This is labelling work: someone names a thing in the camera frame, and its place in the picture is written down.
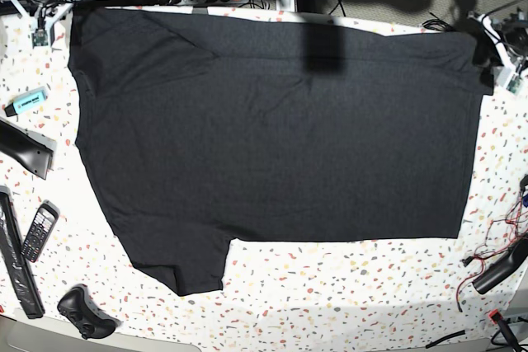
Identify long black flat bar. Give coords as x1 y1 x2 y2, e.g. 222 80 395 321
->
1 186 45 319

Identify black cylinder handle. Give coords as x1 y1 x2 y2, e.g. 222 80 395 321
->
473 238 527 295

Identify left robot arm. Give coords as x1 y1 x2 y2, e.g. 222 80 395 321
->
467 9 527 74

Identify turquoise highlighter pen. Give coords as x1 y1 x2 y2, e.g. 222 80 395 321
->
4 87 47 117

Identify black T-shirt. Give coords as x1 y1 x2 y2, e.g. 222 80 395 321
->
68 8 493 296

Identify black remote control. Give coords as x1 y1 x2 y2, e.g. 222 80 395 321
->
21 200 59 263

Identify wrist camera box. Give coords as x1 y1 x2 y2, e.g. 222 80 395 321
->
31 18 54 48
495 66 527 96

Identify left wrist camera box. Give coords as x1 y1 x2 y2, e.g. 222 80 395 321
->
495 66 527 96

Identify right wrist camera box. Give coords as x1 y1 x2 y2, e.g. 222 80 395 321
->
31 18 54 48

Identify red and black wires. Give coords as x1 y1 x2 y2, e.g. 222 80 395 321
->
455 190 528 312

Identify black game controller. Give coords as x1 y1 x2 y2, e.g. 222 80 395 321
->
57 285 118 340

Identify red handled clamp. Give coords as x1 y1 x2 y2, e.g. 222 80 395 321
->
489 310 527 352

